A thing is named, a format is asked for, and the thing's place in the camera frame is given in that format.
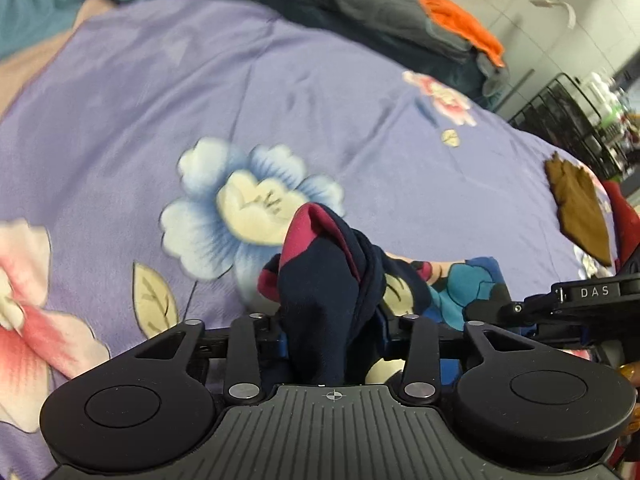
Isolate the dark teal bed cover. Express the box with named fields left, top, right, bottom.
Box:
left=248, top=0, right=499, bottom=110

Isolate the brown folded garment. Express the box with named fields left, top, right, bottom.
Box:
left=544, top=152, right=612, bottom=266

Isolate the navy Mickey Mouse sweatshirt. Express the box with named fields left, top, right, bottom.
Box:
left=257, top=203, right=512, bottom=386

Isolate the purple floral bed sheet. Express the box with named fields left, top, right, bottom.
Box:
left=1, top=0, right=602, bottom=479

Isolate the black wire rack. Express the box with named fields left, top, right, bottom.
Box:
left=508, top=73, right=626, bottom=181

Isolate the orange towel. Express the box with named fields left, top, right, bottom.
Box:
left=418, top=0, right=506, bottom=68

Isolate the red garment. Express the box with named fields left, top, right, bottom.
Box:
left=602, top=181, right=640, bottom=271

